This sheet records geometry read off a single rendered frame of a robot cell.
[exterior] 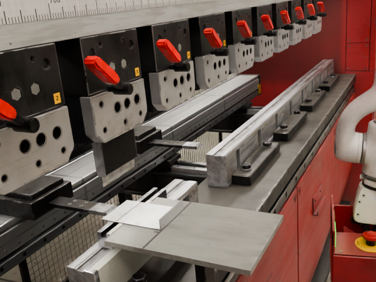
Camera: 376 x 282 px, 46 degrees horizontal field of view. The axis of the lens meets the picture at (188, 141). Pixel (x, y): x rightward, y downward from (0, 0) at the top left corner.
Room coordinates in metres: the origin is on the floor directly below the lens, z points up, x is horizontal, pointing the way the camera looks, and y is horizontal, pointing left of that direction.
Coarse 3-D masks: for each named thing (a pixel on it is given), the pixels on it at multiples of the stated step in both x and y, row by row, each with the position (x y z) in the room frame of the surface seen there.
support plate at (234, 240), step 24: (192, 216) 0.74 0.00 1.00; (216, 216) 0.73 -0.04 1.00; (240, 216) 0.72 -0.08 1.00; (264, 216) 0.71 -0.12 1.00; (120, 240) 0.67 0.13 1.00; (144, 240) 0.67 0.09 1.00; (168, 240) 0.66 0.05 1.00; (192, 240) 0.65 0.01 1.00; (216, 240) 0.65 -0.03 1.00; (240, 240) 0.64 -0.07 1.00; (264, 240) 0.63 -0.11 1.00; (216, 264) 0.58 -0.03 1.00; (240, 264) 0.57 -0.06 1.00
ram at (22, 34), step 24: (240, 0) 1.25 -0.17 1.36; (264, 0) 1.43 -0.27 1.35; (288, 0) 1.68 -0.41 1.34; (24, 24) 0.57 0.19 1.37; (48, 24) 0.61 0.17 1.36; (72, 24) 0.65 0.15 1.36; (96, 24) 0.70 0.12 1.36; (120, 24) 0.75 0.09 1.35; (144, 24) 0.82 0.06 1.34; (0, 48) 0.54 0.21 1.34
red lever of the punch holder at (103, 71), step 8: (88, 56) 0.64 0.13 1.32; (96, 56) 0.63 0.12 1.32; (88, 64) 0.63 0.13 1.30; (96, 64) 0.62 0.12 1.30; (104, 64) 0.64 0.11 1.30; (96, 72) 0.64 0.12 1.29; (104, 72) 0.64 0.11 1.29; (112, 72) 0.65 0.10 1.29; (104, 80) 0.65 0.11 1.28; (112, 80) 0.65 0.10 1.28; (112, 88) 0.69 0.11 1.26; (120, 88) 0.68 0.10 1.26; (128, 88) 0.68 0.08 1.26
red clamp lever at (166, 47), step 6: (162, 42) 0.80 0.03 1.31; (168, 42) 0.80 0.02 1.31; (162, 48) 0.81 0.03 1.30; (168, 48) 0.81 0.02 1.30; (174, 48) 0.82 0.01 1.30; (168, 54) 0.82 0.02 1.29; (174, 54) 0.82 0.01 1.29; (168, 60) 0.84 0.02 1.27; (174, 60) 0.83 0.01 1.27; (180, 60) 0.84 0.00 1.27; (174, 66) 0.86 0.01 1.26; (180, 66) 0.85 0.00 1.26; (186, 66) 0.85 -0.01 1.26
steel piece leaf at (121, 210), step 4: (128, 200) 0.83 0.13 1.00; (124, 204) 0.81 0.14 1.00; (128, 204) 0.81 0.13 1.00; (132, 204) 0.81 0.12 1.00; (136, 204) 0.81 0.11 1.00; (116, 208) 0.80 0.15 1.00; (120, 208) 0.79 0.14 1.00; (124, 208) 0.79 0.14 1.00; (128, 208) 0.79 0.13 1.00; (132, 208) 0.79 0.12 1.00; (112, 212) 0.78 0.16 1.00; (116, 212) 0.78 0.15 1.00; (120, 212) 0.78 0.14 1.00; (124, 212) 0.78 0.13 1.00; (108, 216) 0.77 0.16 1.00; (112, 216) 0.76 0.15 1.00; (116, 216) 0.76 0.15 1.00; (120, 216) 0.76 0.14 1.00; (108, 220) 0.75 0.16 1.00; (112, 220) 0.75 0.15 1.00; (116, 220) 0.74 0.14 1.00
